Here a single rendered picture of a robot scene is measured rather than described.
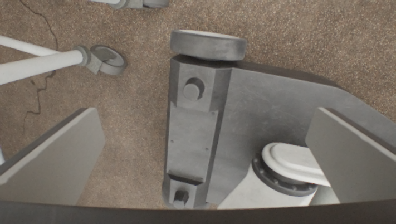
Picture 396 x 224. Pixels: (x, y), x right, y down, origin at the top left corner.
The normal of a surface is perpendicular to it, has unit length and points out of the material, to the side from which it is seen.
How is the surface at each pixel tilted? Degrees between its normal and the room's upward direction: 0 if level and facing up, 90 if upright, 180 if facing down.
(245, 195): 90
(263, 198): 90
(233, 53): 43
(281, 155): 90
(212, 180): 0
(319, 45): 0
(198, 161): 0
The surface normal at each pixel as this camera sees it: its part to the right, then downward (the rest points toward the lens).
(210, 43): 0.01, 0.40
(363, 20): -0.21, 0.39
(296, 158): 0.12, -0.90
